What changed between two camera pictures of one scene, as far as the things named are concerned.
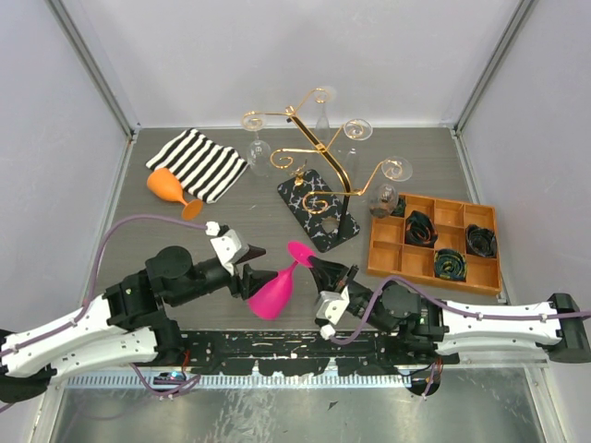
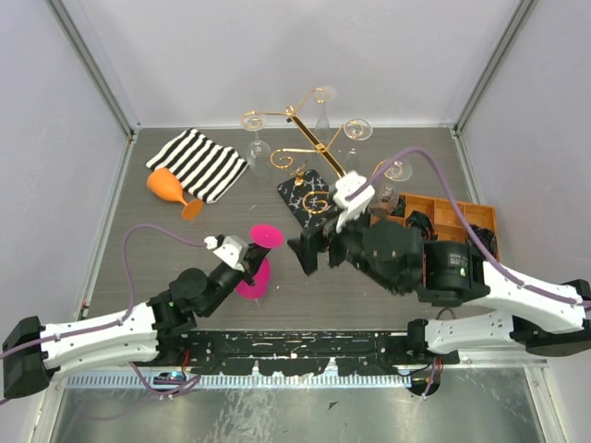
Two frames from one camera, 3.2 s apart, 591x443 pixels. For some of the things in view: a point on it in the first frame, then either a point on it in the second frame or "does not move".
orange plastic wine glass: [164, 183] does not move
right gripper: [328, 274] -> [306, 247]
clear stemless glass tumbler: [259, 154] does not move
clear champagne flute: [355, 129] does not move
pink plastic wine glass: [271, 301] -> [267, 236]
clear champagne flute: [323, 95] does not move
